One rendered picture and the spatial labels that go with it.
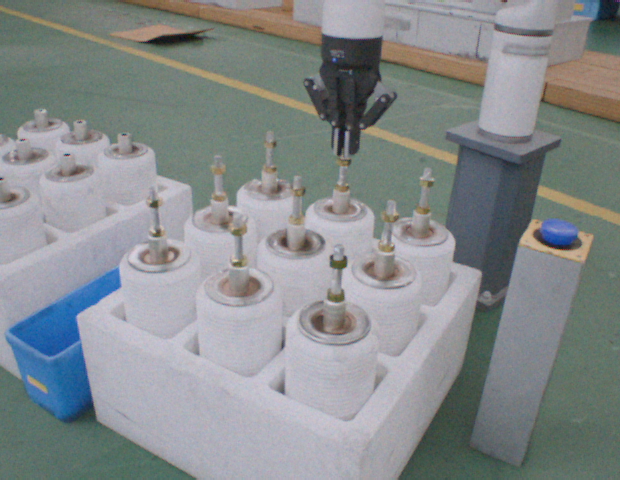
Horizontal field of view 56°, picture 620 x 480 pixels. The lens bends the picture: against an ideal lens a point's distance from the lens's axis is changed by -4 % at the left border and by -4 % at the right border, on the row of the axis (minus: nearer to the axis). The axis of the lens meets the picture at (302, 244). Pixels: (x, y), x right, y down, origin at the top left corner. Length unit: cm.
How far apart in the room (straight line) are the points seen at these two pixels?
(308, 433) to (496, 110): 63
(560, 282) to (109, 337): 51
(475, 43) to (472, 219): 180
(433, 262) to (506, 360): 15
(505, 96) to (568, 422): 50
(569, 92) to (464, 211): 151
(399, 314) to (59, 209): 55
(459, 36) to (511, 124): 184
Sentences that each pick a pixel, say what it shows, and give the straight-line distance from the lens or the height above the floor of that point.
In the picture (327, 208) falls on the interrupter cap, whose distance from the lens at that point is 85.
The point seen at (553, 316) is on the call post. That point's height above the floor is 24.
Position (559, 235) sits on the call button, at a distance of 69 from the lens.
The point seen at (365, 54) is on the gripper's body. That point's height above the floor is 47.
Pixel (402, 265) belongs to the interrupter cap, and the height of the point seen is 25.
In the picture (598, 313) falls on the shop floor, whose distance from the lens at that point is 122.
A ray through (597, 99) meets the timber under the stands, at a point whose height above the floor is 6.
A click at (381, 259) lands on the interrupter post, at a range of 69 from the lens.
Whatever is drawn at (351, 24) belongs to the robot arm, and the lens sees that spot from 74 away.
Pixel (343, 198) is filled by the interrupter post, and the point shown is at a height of 27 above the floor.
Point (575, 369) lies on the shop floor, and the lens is 106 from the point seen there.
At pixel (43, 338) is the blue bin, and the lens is 94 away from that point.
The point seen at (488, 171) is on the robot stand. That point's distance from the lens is 104.
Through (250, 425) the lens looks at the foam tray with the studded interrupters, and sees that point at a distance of 66.
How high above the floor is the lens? 62
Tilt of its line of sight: 29 degrees down
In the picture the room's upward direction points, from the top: 2 degrees clockwise
